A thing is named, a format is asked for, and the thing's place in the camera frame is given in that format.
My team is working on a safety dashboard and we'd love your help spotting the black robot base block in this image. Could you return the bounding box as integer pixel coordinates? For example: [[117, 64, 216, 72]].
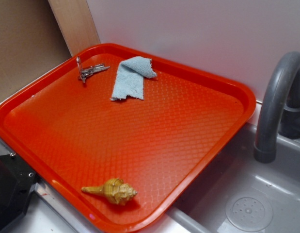
[[0, 152, 38, 233]]

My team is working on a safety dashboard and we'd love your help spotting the light blue cloth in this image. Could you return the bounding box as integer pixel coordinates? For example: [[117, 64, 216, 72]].
[[111, 56, 157, 101]]

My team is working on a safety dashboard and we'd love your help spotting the tan spiral seashell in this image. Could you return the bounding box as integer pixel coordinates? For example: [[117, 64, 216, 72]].
[[81, 178, 138, 206]]

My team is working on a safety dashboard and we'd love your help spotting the orange plastic tray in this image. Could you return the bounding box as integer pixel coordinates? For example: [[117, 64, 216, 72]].
[[0, 44, 256, 233]]

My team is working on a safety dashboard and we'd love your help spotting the grey plastic sink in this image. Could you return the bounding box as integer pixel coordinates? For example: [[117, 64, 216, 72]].
[[0, 121, 300, 233]]

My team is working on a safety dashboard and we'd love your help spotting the light wooden board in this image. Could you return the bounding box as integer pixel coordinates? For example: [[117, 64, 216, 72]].
[[48, 0, 100, 56]]

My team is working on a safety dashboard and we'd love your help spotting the grey curved faucet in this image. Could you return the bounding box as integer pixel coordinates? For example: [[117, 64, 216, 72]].
[[253, 51, 300, 163]]

